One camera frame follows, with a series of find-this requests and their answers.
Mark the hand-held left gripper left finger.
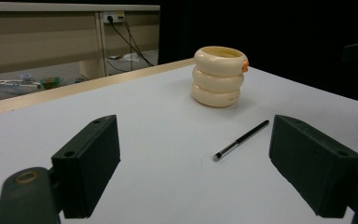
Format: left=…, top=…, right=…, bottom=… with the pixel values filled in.
left=50, top=114, right=121, bottom=219

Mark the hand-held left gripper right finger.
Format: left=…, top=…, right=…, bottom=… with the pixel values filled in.
left=268, top=114, right=358, bottom=219

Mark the black makeup brush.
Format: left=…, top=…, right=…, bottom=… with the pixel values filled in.
left=212, top=119, right=270, bottom=162

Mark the cream ringed pen holder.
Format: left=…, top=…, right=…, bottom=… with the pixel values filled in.
left=190, top=46, right=250, bottom=108

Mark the green box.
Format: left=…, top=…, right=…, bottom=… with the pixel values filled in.
left=40, top=77, right=62, bottom=90

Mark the white crumpled paper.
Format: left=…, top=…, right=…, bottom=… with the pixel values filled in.
left=119, top=51, right=143, bottom=63

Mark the beige desk with panel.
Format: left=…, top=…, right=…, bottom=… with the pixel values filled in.
left=0, top=1, right=161, bottom=79

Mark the black cable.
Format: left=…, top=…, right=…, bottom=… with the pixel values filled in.
left=119, top=16, right=155, bottom=67
left=106, top=15, right=154, bottom=68

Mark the white wall socket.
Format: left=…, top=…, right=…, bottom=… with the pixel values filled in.
left=103, top=10, right=126, bottom=24

